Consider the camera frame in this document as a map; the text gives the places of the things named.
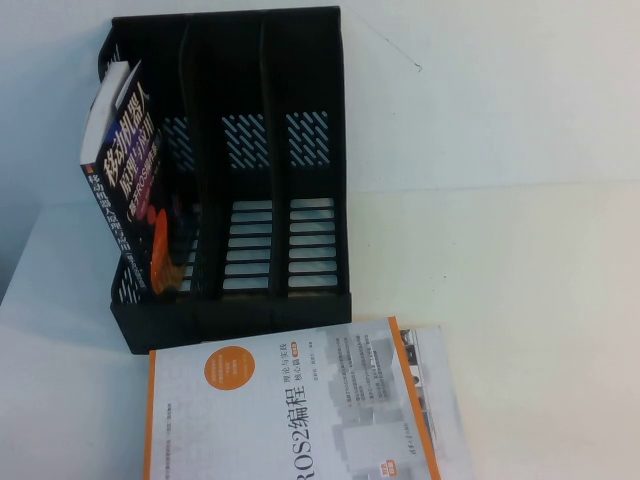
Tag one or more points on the dark robotics book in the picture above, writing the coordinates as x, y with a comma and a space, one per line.
125, 165

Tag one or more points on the black plastic book stand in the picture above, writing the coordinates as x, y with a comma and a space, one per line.
250, 310

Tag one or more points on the white ROS2 book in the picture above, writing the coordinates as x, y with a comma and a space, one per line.
280, 415

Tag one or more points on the grey book with photo strip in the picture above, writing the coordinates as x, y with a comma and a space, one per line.
440, 400

